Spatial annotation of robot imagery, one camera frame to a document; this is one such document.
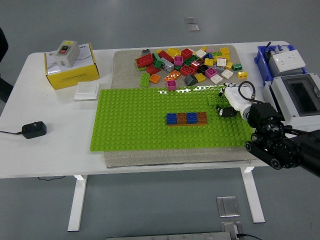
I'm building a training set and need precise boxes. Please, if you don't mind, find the long grey brick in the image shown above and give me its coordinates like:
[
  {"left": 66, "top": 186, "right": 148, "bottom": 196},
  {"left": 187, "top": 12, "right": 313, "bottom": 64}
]
[{"left": 159, "top": 57, "right": 175, "bottom": 73}]

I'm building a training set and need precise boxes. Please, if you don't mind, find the white socket panel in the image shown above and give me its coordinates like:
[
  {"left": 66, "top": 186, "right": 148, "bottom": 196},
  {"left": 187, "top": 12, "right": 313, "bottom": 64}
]
[{"left": 272, "top": 49, "right": 307, "bottom": 73}]

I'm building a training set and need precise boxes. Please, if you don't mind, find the lime green studded baseplate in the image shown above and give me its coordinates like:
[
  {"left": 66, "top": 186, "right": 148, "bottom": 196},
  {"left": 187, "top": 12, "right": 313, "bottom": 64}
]
[{"left": 89, "top": 86, "right": 256, "bottom": 153}]

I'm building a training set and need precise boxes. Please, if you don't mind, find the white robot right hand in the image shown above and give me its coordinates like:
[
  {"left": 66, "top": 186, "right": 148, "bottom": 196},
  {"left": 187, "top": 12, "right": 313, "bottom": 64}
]
[{"left": 215, "top": 81, "right": 253, "bottom": 119}]

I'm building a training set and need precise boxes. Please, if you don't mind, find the black power adapter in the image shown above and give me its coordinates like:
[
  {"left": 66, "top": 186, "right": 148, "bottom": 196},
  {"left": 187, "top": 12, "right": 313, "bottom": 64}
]
[{"left": 21, "top": 121, "right": 48, "bottom": 140}]

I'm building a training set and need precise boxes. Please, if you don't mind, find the grey push-button switch box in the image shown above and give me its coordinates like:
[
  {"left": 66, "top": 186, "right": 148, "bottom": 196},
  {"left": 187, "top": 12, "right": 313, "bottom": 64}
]
[{"left": 54, "top": 40, "right": 81, "bottom": 68}]

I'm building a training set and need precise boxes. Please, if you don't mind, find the metal bracket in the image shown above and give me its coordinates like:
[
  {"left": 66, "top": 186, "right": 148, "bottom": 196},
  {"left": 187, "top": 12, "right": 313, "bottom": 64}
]
[{"left": 219, "top": 221, "right": 243, "bottom": 240}]

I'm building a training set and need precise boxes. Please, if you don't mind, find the orange flat plate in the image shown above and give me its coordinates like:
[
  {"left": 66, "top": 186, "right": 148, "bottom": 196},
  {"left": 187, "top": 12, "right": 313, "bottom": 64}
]
[{"left": 166, "top": 122, "right": 208, "bottom": 127}]

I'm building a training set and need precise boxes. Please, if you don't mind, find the brown square brick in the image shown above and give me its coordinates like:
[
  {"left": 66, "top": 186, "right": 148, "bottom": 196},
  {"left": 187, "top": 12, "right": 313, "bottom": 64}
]
[
  {"left": 176, "top": 112, "right": 188, "bottom": 125},
  {"left": 196, "top": 111, "right": 208, "bottom": 125}
]

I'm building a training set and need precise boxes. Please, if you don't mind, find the metal bar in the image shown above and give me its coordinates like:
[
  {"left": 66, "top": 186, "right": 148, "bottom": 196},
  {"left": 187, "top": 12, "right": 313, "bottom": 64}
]
[{"left": 106, "top": 231, "right": 232, "bottom": 240}]

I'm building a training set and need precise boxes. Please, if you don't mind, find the white table leg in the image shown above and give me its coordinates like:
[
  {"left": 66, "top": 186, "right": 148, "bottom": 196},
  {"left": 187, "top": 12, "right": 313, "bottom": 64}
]
[
  {"left": 239, "top": 166, "right": 266, "bottom": 224},
  {"left": 67, "top": 174, "right": 88, "bottom": 232}
]

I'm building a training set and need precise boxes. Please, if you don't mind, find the orange long brick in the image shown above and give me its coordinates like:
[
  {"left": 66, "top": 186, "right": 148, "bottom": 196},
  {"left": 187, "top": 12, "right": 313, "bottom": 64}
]
[{"left": 164, "top": 69, "right": 182, "bottom": 82}]

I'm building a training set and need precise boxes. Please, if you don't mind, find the grey-brown mat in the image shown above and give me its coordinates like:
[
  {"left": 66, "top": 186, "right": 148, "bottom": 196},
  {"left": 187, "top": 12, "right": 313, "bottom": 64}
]
[{"left": 103, "top": 44, "right": 256, "bottom": 169}]

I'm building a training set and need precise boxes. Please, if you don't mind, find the grey plastic enclosure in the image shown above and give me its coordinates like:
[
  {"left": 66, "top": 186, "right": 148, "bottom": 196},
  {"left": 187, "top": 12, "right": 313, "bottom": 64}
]
[{"left": 267, "top": 51, "right": 305, "bottom": 77}]

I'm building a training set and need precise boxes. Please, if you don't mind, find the lime green long brick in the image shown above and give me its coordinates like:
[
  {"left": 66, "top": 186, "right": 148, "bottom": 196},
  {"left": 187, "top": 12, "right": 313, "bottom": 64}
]
[{"left": 208, "top": 92, "right": 231, "bottom": 106}]

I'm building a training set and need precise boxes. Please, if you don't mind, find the grey enclosure with window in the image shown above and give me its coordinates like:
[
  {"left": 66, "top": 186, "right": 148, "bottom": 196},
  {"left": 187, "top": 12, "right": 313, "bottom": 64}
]
[{"left": 262, "top": 72, "right": 320, "bottom": 132}]

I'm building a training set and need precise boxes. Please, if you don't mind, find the dark green long brick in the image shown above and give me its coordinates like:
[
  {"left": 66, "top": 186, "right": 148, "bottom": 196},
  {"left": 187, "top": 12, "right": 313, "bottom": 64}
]
[{"left": 183, "top": 55, "right": 200, "bottom": 66}]

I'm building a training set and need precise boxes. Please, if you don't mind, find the black adapter cord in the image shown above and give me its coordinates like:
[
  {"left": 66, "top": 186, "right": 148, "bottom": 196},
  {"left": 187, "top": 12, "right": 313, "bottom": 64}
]
[{"left": 0, "top": 129, "right": 24, "bottom": 136}]

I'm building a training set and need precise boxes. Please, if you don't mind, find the person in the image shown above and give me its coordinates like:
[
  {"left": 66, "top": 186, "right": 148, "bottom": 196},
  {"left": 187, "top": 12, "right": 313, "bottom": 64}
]
[{"left": 0, "top": 27, "right": 15, "bottom": 104}]

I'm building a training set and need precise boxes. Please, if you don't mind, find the large red brick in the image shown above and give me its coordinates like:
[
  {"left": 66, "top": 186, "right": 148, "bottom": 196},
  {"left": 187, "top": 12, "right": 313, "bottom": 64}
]
[{"left": 135, "top": 53, "right": 154, "bottom": 69}]

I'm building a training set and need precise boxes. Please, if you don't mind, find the white wall switch plate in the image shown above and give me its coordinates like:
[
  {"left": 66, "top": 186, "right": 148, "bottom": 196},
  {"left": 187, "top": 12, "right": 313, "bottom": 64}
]
[{"left": 73, "top": 81, "right": 100, "bottom": 101}]

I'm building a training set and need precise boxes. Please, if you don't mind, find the long red brick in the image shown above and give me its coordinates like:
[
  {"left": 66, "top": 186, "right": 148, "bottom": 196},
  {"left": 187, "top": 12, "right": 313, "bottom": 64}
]
[{"left": 157, "top": 50, "right": 175, "bottom": 63}]

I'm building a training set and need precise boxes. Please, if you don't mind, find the yellow cardboard box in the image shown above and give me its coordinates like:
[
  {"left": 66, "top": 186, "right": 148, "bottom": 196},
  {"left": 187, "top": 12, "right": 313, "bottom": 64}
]
[{"left": 44, "top": 42, "right": 101, "bottom": 91}]

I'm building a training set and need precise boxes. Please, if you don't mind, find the black cable under table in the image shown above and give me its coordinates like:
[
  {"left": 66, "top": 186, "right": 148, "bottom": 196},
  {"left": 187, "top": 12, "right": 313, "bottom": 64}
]
[{"left": 37, "top": 175, "right": 66, "bottom": 182}]

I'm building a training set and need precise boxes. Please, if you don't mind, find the black floor cable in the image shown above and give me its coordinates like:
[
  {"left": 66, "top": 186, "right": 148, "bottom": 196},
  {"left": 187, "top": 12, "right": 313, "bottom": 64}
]
[{"left": 237, "top": 232, "right": 263, "bottom": 240}]

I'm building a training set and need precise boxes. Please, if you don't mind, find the large metal floor plate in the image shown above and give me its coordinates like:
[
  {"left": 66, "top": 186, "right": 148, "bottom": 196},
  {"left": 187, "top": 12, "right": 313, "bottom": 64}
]
[{"left": 216, "top": 196, "right": 240, "bottom": 218}]

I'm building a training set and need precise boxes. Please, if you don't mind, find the blue square brick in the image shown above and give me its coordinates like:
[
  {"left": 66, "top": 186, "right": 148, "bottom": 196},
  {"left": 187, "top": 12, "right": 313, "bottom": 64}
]
[
  {"left": 186, "top": 112, "right": 198, "bottom": 125},
  {"left": 166, "top": 112, "right": 178, "bottom": 125}
]

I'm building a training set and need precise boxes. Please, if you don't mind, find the blue plastic bin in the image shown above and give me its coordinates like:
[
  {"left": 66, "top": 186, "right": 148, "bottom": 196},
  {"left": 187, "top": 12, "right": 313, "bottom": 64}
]
[{"left": 254, "top": 44, "right": 308, "bottom": 87}]

